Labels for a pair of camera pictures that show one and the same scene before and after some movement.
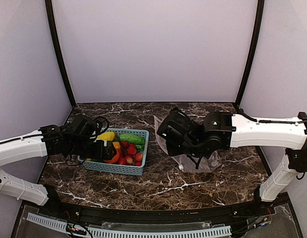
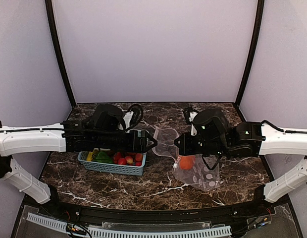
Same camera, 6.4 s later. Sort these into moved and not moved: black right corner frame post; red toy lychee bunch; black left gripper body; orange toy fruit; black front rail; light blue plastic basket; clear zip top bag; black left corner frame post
Moved: clear zip top bag; orange toy fruit; black left gripper body
Not moved: red toy lychee bunch; black right corner frame post; light blue plastic basket; black left corner frame post; black front rail
